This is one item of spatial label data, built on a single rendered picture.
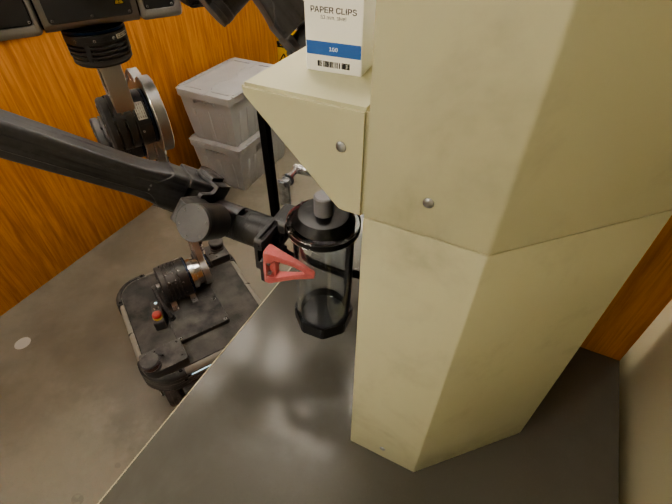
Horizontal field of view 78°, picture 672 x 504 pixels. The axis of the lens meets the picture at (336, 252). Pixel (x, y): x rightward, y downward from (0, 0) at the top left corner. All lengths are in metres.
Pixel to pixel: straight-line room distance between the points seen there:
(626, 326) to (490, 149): 0.66
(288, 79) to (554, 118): 0.20
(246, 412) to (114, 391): 1.34
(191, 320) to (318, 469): 1.20
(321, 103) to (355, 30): 0.07
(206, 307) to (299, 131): 1.55
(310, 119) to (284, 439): 0.56
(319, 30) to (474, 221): 0.20
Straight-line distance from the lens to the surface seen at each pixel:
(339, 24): 0.37
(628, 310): 0.89
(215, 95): 2.67
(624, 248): 0.48
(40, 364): 2.34
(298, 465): 0.75
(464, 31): 0.28
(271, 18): 0.76
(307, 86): 0.36
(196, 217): 0.63
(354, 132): 0.33
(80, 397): 2.14
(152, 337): 1.87
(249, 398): 0.81
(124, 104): 1.23
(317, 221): 0.58
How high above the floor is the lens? 1.64
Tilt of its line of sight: 43 degrees down
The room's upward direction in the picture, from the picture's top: straight up
